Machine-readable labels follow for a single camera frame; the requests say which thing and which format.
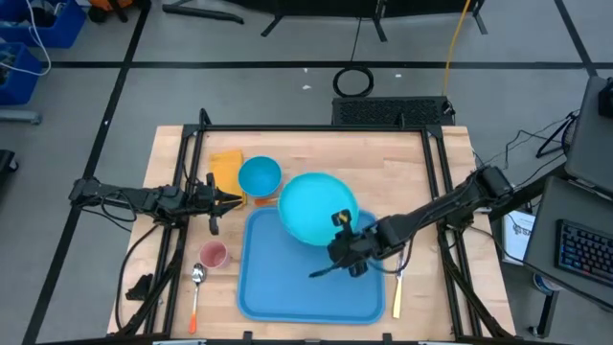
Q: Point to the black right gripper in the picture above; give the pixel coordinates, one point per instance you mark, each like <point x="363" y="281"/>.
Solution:
<point x="356" y="246"/>

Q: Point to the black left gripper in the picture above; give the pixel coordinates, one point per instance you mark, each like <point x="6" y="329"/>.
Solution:
<point x="201" y="201"/>

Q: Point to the yellow cloth napkin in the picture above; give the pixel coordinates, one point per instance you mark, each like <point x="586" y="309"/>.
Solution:
<point x="225" y="167"/>

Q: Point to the blue ribbed bowl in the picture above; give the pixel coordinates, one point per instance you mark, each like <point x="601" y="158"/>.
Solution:
<point x="258" y="177"/>

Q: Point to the blue plastic tray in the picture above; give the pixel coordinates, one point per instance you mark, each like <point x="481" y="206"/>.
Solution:
<point x="287" y="287"/>

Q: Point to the pink cup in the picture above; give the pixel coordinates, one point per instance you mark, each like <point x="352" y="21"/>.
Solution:
<point x="214" y="254"/>

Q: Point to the teal plate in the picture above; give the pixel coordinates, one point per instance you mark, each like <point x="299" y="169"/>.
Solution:
<point x="306" y="206"/>

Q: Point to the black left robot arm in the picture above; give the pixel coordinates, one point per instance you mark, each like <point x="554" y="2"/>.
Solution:
<point x="139" y="199"/>

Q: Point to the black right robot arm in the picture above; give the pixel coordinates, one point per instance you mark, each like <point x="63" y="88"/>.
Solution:
<point x="431" y="211"/>

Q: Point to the black bar on floor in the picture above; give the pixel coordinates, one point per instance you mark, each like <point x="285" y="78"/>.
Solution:
<point x="201" y="13"/>

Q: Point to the white printed booklet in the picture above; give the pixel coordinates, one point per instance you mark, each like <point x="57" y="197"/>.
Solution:
<point x="519" y="235"/>

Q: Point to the white and blue tape roll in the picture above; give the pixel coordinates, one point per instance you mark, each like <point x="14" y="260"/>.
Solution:
<point x="543" y="283"/>

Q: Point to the grey desk with keyboard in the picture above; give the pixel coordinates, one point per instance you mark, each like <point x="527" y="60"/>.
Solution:
<point x="546" y="225"/>

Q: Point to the black object at floor edge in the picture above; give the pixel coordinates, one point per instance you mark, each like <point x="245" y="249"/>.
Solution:
<point x="6" y="165"/>

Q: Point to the grey bar on floor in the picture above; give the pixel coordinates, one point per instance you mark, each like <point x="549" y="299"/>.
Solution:
<point x="19" y="117"/>

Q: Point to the orange and black bag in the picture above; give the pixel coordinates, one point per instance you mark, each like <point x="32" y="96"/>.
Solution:
<point x="110" y="4"/>

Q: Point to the blue plastic storage bin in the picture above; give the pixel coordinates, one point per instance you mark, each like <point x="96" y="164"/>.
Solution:
<point x="67" y="29"/>
<point x="19" y="81"/>

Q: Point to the black backlit keyboard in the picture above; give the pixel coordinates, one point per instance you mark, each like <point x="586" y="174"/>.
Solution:
<point x="584" y="251"/>

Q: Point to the grey desk surface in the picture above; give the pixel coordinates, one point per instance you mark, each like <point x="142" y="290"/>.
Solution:
<point x="589" y="144"/>

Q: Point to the black device on desk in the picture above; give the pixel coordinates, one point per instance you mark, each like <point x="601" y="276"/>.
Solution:
<point x="606" y="98"/>

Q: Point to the small black bracket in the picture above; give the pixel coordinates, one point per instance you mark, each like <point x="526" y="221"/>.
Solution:
<point x="141" y="287"/>

